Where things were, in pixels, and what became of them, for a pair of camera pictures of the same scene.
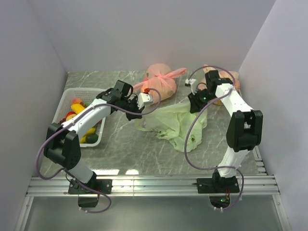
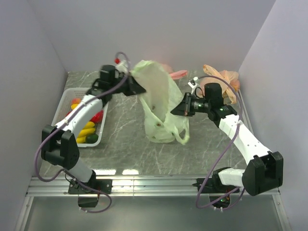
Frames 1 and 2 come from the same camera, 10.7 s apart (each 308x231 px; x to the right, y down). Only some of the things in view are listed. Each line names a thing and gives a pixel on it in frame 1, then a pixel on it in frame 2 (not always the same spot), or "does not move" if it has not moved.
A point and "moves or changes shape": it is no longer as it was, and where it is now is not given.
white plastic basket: x=65 y=96 does not move
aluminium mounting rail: x=151 y=186 does not move
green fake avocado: x=91 y=138 does not move
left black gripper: x=133 y=116 -> x=134 y=87
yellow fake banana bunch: x=91 y=130 does not move
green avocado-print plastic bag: x=172 y=123 moves or changes shape
